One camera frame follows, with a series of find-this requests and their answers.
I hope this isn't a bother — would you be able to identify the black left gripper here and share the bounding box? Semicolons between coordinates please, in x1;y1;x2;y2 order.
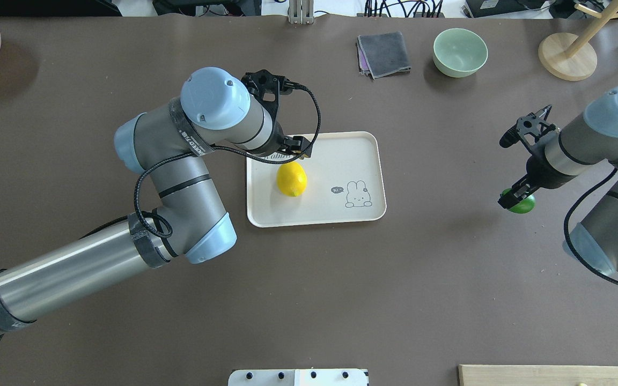
272;125;312;159

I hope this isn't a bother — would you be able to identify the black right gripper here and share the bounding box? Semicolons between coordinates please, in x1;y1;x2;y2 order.
504;152;562;201

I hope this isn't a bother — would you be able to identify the green lime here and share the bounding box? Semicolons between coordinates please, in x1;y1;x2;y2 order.
498;188;536;213

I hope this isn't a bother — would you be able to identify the yellow lemon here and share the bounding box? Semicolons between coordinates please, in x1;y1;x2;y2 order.
276;161;307;196

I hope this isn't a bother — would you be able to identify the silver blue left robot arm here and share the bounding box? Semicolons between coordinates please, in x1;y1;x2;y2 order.
0;68;317;338

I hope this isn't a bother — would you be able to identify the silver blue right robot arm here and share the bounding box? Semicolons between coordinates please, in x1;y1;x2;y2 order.
498;86;618;286

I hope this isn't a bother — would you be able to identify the cream rectangular tray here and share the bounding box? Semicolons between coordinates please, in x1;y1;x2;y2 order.
247;131;387;228

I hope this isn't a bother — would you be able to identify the grey folded cloth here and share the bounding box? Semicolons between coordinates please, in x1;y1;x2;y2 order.
356;31;411;80

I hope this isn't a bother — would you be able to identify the wooden mug tree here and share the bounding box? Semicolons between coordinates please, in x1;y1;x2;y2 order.
538;1;618;81

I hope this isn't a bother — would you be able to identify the mint green bowl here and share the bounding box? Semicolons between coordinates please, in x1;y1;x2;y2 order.
432;28;489;78

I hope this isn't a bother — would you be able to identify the wooden cutting board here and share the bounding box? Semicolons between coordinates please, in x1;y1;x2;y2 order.
458;365;618;385

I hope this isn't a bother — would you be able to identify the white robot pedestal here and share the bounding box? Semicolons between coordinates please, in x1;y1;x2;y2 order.
227;367;370;385

